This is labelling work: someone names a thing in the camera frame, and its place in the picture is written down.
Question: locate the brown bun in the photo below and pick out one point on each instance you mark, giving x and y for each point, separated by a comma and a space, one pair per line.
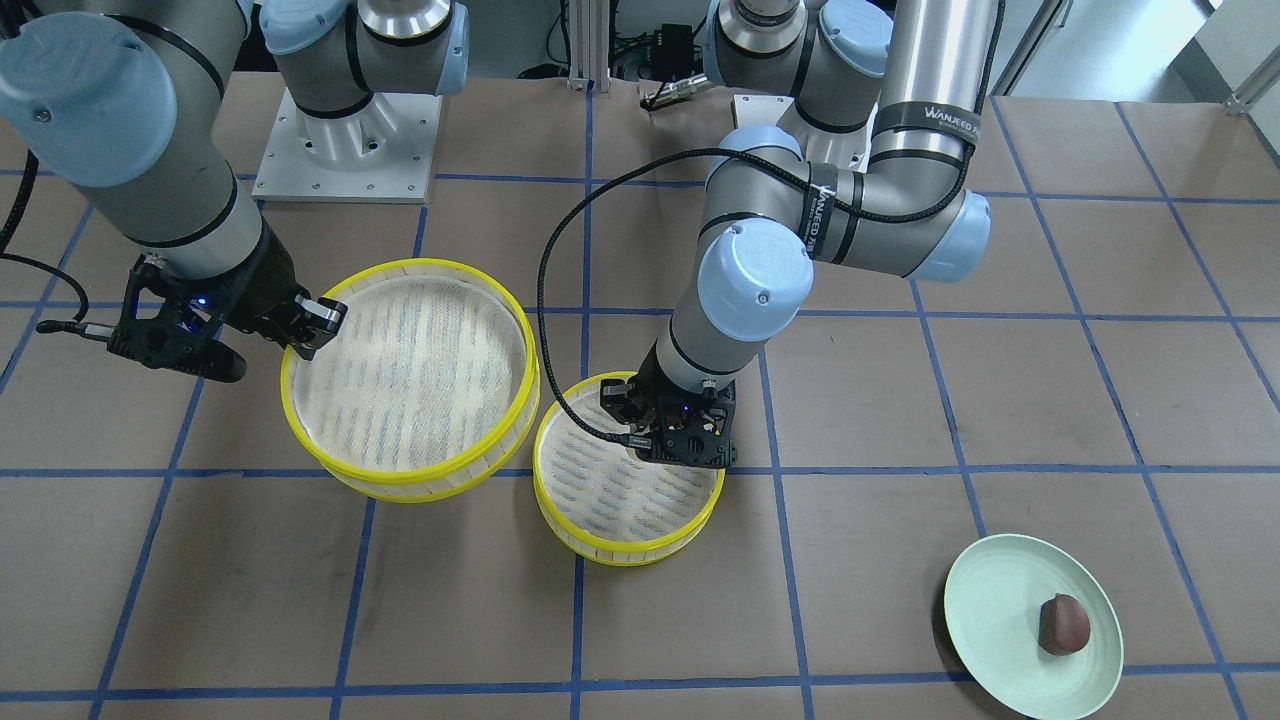
1064, 626

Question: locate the yellow bamboo steamer layer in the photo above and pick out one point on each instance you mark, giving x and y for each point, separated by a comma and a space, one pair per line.
610, 507
429, 388

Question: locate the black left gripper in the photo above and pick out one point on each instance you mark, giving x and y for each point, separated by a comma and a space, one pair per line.
652, 383

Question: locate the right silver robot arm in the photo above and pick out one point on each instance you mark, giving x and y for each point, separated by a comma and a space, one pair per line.
118, 98

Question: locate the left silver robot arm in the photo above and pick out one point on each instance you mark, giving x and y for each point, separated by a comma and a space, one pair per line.
867, 170

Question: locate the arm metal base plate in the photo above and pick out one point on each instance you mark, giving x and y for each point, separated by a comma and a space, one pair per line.
760, 115
382, 153

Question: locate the light green plate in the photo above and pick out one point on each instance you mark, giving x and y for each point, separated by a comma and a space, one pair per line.
991, 601

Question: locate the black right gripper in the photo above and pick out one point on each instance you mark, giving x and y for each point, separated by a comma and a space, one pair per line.
262, 288

